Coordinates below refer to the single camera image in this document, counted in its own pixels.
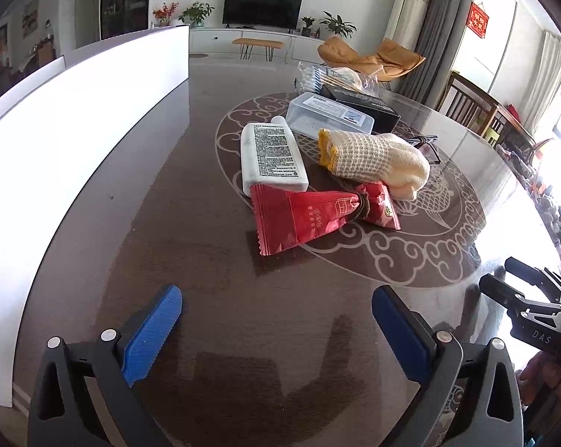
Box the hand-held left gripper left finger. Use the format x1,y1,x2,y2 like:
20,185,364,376
28,284,184,447

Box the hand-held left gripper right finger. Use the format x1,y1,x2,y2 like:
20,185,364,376
371,285,526,447

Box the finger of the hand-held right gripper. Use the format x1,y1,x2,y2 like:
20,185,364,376
478,274,537,310
504,256,561,289

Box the red snack packet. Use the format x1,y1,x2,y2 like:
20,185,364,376
249,181,402,257

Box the rimless eyeglasses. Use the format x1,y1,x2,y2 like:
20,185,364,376
404,134,442,166

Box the black cardboard box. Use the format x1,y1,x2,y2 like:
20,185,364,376
329,86,402,135

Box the white bottle with printed label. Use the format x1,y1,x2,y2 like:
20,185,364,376
240,115,310,197

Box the dark elastic band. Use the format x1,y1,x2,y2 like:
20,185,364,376
352,191,372,222

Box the cream knitted cloth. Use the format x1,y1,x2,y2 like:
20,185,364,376
318,128,431,202

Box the wooden dining chair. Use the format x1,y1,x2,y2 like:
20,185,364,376
436,71,509,138

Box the white sheer curtain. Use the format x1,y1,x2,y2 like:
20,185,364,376
523,30,561,126

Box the clear plastic box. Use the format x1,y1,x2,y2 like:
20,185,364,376
285,92,375,137

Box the grey curtain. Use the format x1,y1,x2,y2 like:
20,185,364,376
397,0,481,108

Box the cotton swab bag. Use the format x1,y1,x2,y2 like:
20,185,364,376
293,61,381,98

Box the orange lounge chair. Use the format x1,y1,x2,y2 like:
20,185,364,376
316,36,426,82

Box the cloth-covered standing air conditioner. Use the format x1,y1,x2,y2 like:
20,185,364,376
384,0,433,50

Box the white television cabinet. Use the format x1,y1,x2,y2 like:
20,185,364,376
188,27,337,59

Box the broad-leaf potted plant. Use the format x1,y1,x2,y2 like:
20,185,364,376
318,10,357,39

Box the wooden bench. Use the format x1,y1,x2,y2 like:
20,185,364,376
232,37,285,62

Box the red flower arrangement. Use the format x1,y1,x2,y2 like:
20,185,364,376
152,2,179,27

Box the leafy potted plant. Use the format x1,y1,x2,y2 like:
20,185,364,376
178,1,215,29

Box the dark display cabinet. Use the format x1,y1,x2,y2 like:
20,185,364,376
100,0,153,41

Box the black television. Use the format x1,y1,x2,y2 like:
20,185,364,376
223,0,304,33

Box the red wall hanging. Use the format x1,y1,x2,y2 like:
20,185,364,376
467,1,491,39

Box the framed wall picture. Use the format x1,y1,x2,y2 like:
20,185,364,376
22,0,40,39

